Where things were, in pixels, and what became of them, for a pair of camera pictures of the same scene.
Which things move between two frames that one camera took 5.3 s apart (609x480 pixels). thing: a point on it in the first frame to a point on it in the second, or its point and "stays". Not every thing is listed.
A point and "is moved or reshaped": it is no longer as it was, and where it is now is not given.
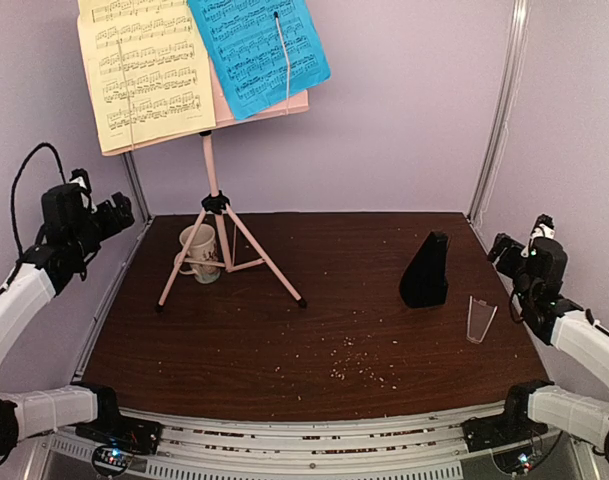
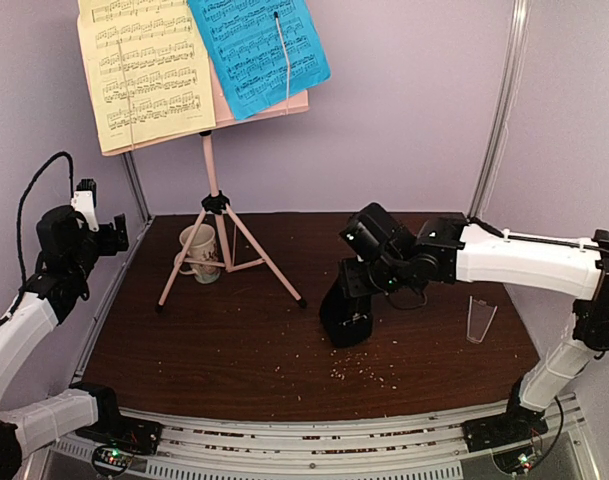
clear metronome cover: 480,316 stays
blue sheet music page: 267,51 stays
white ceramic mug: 203,248 stays
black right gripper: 507,251 to 354,286
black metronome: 424,280 is moved or reshaped
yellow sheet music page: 149,70 stays
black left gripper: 113,224 to 109,246
